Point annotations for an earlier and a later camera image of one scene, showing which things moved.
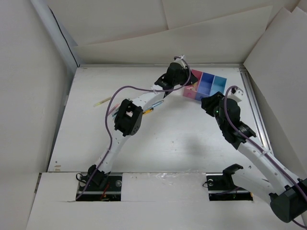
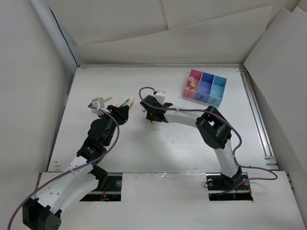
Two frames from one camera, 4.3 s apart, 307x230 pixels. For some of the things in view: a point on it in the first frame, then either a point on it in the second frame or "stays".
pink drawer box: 191,91 stays
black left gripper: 185,73 to 120,113
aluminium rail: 259,121 stays
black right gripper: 208,102 to 149,116
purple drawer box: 205,86 stays
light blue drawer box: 218,85 stays
